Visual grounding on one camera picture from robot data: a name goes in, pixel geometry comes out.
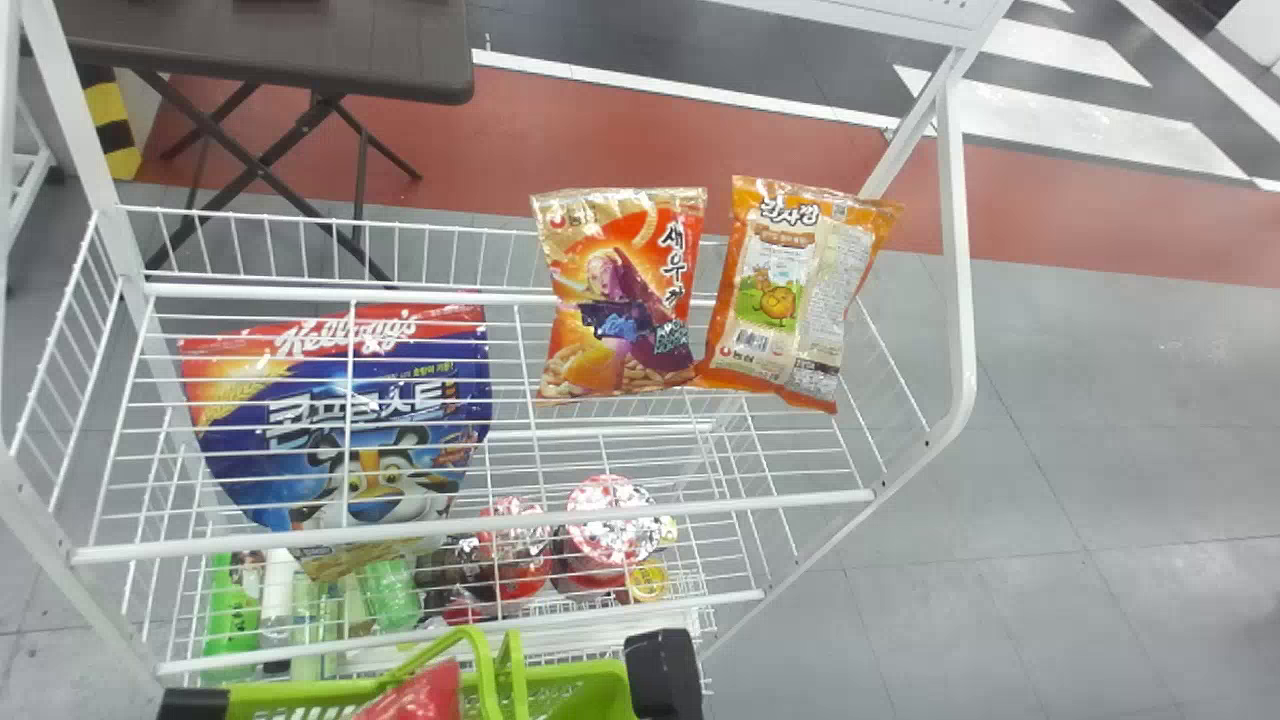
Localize orange snack packet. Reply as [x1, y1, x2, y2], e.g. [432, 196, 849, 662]
[696, 175, 905, 414]

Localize blue cereal bag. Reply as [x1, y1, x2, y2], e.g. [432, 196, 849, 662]
[177, 299, 494, 583]

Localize yellow black striped post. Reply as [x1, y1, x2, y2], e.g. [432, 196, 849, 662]
[78, 64, 143, 182]

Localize yellow can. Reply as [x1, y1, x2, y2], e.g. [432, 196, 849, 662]
[627, 559, 670, 603]

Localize dark side table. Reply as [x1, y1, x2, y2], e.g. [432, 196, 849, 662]
[50, 0, 477, 287]

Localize red noodle cup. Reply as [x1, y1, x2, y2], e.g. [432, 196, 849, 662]
[468, 496, 555, 604]
[563, 474, 680, 603]

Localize red snack packet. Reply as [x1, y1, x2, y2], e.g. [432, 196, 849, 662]
[529, 186, 709, 403]
[351, 659, 464, 720]

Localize white bottle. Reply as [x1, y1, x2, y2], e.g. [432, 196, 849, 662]
[259, 547, 302, 643]

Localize green basket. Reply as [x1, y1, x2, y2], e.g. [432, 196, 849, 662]
[224, 624, 642, 720]

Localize white wire rack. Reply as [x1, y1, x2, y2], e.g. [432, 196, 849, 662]
[0, 0, 1017, 703]

